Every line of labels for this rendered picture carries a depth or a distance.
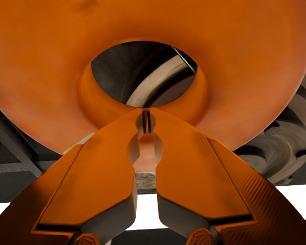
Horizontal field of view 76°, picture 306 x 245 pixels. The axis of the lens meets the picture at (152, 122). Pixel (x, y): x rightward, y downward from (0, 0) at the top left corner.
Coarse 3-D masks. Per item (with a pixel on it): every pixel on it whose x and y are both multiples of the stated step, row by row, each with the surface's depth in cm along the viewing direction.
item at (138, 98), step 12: (168, 48) 35; (156, 60) 36; (168, 60) 31; (180, 60) 31; (144, 72) 37; (156, 72) 32; (168, 72) 33; (180, 72) 33; (132, 84) 42; (144, 84) 34; (156, 84) 34; (132, 96) 36; (144, 96) 36
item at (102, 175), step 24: (120, 120) 11; (144, 120) 12; (96, 144) 9; (120, 144) 9; (72, 168) 8; (96, 168) 8; (120, 168) 8; (72, 192) 7; (96, 192) 7; (120, 192) 7; (48, 216) 6; (72, 216) 6; (96, 216) 6; (120, 216) 7
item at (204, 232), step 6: (198, 228) 5; (204, 228) 5; (84, 234) 5; (90, 234) 5; (192, 234) 5; (198, 234) 5; (204, 234) 5; (210, 234) 5; (78, 240) 5; (84, 240) 5; (90, 240) 5; (96, 240) 5; (192, 240) 5; (198, 240) 5; (204, 240) 5; (210, 240) 5
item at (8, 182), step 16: (0, 144) 899; (32, 144) 889; (0, 176) 784; (16, 176) 780; (32, 176) 776; (304, 176) 713; (0, 192) 737; (16, 192) 734; (112, 240) 607; (128, 240) 605; (144, 240) 602; (160, 240) 600; (176, 240) 598
